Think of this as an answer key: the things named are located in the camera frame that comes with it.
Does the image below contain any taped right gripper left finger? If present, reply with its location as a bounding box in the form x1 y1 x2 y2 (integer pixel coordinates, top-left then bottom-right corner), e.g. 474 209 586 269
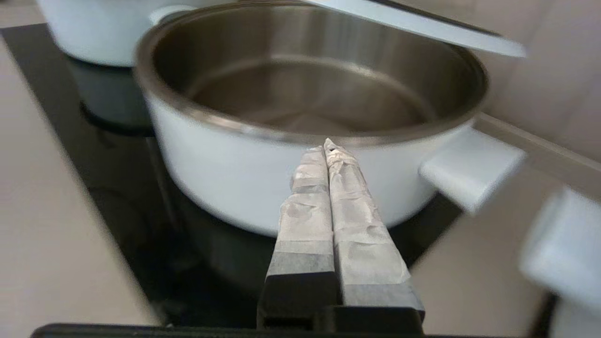
257 146 338 330

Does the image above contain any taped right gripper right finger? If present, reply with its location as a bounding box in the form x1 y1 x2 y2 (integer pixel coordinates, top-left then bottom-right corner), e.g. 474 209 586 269
324 138 426 324

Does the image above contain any glass lid with white rim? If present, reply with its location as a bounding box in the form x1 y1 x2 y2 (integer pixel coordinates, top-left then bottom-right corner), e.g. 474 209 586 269
300 0 527 59

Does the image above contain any white round pot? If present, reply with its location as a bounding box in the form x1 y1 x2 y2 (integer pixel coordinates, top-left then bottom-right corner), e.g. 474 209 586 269
519 187 601 338
134 2 526 238
37 0 235 67

